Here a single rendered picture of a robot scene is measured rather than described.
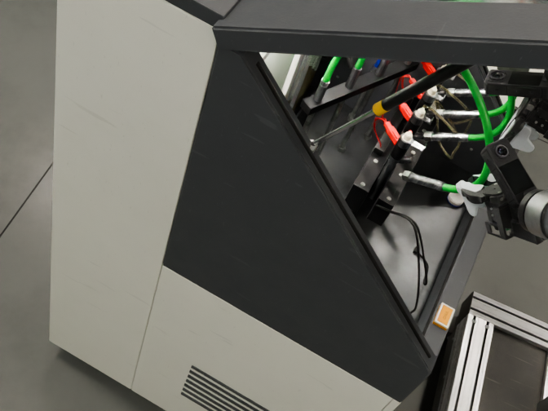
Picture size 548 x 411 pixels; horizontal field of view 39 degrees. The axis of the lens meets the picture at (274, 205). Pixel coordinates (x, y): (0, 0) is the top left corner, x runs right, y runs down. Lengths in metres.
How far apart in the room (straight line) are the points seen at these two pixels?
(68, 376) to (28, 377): 0.11
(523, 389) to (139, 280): 1.31
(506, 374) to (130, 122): 1.57
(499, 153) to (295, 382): 0.76
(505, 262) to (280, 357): 1.50
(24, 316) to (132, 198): 1.01
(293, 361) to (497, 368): 0.98
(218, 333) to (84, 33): 0.78
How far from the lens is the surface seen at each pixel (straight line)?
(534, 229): 1.28
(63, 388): 2.41
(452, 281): 1.68
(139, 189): 1.53
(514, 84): 1.41
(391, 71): 1.78
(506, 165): 1.33
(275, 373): 1.82
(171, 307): 1.82
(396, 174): 1.75
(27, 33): 3.22
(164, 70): 1.27
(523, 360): 2.63
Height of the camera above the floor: 2.25
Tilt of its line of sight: 53 degrees down
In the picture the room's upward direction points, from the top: 23 degrees clockwise
